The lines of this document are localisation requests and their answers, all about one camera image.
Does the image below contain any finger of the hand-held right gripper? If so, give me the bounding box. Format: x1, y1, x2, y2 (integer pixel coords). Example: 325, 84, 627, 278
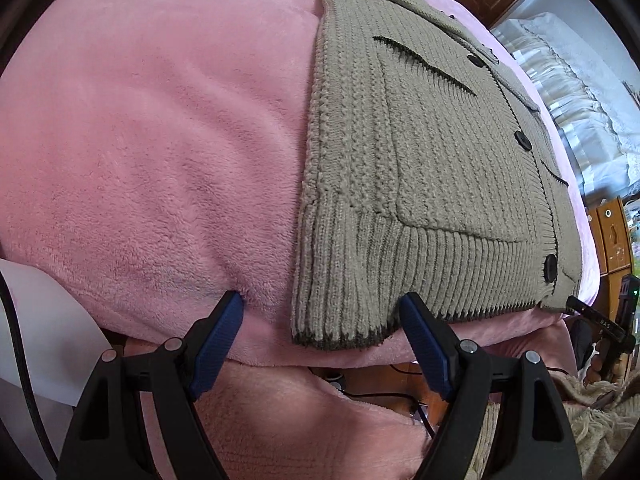
566, 295, 627, 342

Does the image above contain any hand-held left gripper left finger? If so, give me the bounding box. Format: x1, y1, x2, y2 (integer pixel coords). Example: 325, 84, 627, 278
59, 290, 246, 480

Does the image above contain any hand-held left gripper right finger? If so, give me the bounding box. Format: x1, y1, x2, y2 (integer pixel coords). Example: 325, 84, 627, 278
398, 291, 583, 480

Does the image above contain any beige knitted cardigan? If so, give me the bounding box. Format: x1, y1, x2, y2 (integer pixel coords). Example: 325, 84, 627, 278
290, 0, 584, 350

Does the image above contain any person's right hand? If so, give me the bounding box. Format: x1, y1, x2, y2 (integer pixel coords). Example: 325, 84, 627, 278
584, 344, 609, 387

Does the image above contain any wooden chest of drawers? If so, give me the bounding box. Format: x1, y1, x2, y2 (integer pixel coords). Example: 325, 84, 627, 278
584, 197, 640, 307

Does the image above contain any beige fringed knit cloth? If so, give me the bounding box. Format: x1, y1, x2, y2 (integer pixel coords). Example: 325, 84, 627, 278
472, 372, 640, 480

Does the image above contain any white sheet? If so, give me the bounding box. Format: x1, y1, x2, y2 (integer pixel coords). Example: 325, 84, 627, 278
0, 257, 117, 480

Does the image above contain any pink fleece bed blanket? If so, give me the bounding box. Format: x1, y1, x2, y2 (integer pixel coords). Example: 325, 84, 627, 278
0, 0, 592, 480

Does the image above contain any thin black floor cable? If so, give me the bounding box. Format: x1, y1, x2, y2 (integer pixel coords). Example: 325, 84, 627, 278
307, 364, 437, 439

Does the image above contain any thick black cable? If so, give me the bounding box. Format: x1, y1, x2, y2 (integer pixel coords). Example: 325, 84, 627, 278
0, 270, 59, 472

